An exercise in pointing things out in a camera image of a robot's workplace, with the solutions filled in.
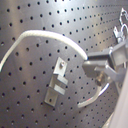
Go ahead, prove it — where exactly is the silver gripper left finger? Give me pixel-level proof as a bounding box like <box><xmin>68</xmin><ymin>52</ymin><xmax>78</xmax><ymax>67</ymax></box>
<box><xmin>82</xmin><ymin>60</ymin><xmax>126</xmax><ymax>86</ymax></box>

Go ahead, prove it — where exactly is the silver metal clip top right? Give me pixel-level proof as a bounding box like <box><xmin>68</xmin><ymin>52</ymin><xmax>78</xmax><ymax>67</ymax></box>
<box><xmin>113</xmin><ymin>8</ymin><xmax>128</xmax><ymax>43</ymax></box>

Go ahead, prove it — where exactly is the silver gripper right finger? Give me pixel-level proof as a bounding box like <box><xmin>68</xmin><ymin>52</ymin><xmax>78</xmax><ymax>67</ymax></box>
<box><xmin>88</xmin><ymin>42</ymin><xmax>128</xmax><ymax>68</ymax></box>

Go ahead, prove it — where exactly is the silver metal cable clip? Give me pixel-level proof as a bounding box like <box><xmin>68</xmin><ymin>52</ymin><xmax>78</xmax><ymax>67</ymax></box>
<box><xmin>44</xmin><ymin>58</ymin><xmax>68</xmax><ymax>106</ymax></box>

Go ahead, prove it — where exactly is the white braided cable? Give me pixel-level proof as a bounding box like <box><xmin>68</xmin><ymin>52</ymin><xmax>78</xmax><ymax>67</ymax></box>
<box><xmin>0</xmin><ymin>29</ymin><xmax>111</xmax><ymax>109</ymax></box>

